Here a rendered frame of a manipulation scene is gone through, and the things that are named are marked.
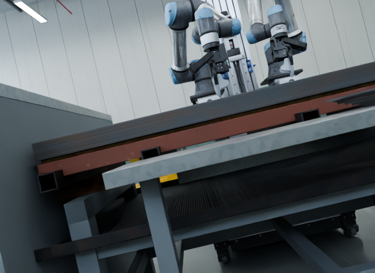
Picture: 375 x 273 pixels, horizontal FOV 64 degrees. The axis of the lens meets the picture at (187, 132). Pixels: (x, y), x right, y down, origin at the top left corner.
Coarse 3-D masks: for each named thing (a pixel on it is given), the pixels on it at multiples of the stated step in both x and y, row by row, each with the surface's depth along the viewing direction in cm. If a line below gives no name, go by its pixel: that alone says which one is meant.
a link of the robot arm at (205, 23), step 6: (198, 12) 122; (204, 12) 121; (210, 12) 122; (198, 18) 122; (204, 18) 121; (210, 18) 121; (198, 24) 123; (204, 24) 121; (210, 24) 121; (198, 30) 124; (204, 30) 121; (210, 30) 121; (216, 30) 123
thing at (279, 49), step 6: (276, 36) 145; (282, 36) 145; (270, 42) 149; (276, 42) 146; (282, 42) 145; (276, 48) 143; (282, 48) 143; (288, 48) 143; (276, 54) 144; (282, 54) 143; (276, 60) 149; (282, 60) 148
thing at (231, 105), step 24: (336, 72) 87; (360, 72) 86; (240, 96) 87; (264, 96) 87; (288, 96) 87; (144, 120) 87; (168, 120) 87; (192, 120) 87; (48, 144) 87; (72, 144) 87; (96, 144) 87
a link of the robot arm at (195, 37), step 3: (216, 24) 132; (192, 33) 135; (195, 33) 130; (192, 36) 136; (195, 36) 132; (198, 36) 130; (192, 39) 138; (195, 39) 134; (198, 39) 133; (195, 42) 138; (198, 42) 136
